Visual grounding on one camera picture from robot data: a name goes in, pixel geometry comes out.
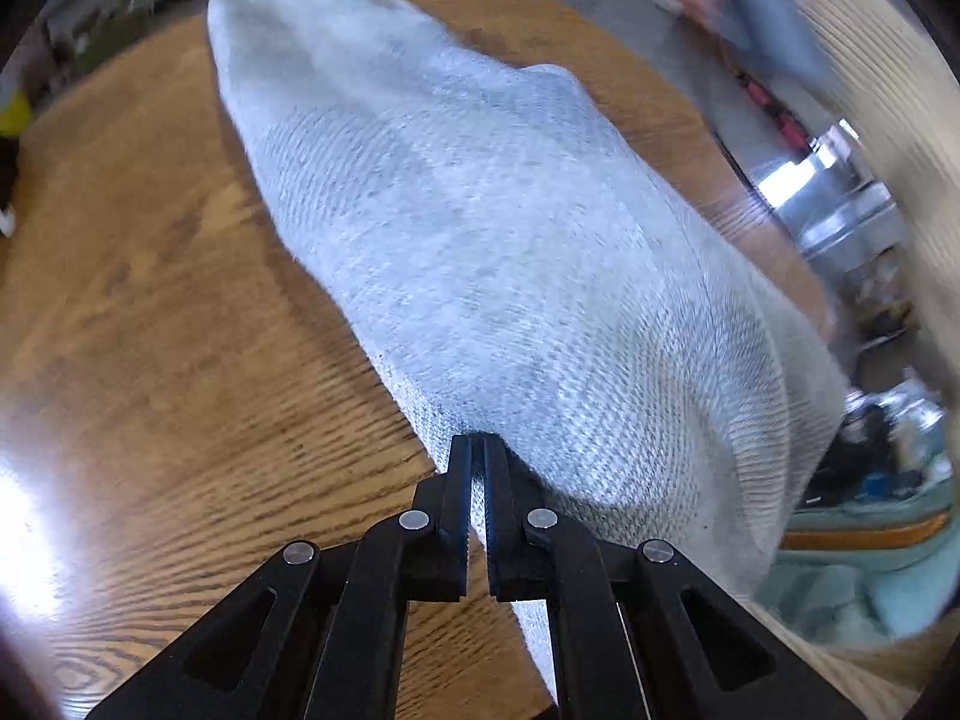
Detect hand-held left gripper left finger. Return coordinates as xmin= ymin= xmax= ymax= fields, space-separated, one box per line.
xmin=86 ymin=435 xmax=473 ymax=720

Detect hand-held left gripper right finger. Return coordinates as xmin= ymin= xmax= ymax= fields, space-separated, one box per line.
xmin=484 ymin=436 xmax=863 ymax=720

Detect grey knit sweater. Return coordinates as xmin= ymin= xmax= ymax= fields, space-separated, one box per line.
xmin=206 ymin=0 xmax=852 ymax=698

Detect person's right forearm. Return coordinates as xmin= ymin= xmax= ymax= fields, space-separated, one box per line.
xmin=784 ymin=0 xmax=960 ymax=398

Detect yellow bag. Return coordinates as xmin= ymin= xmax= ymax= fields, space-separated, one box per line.
xmin=0 ymin=86 xmax=35 ymax=137

